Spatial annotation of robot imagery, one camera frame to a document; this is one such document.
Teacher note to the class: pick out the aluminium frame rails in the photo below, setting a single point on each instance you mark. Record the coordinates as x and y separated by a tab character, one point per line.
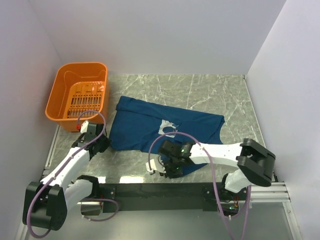
276	193

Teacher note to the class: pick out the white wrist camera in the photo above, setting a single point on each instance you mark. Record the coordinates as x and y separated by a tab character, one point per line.
155	165
82	128

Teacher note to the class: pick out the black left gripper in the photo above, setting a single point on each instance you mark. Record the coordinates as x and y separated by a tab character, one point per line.
106	144

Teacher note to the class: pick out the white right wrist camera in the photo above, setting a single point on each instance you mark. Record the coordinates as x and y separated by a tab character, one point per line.
155	165

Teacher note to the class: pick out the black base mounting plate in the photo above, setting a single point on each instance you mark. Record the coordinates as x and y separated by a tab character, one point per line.
155	197

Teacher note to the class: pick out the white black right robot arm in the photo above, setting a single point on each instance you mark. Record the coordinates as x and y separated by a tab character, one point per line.
253	162

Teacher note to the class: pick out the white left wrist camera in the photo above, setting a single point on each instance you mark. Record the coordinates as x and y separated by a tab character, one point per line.
82	128

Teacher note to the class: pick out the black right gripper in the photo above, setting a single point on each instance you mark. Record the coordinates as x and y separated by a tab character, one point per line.
170	173

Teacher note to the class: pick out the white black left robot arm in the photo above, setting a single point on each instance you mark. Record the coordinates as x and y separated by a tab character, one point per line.
47	202

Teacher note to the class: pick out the blue Mickey Mouse t-shirt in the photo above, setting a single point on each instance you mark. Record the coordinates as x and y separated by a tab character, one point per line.
141	125

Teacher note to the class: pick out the orange plastic basket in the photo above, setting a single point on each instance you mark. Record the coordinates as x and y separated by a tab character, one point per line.
78	87

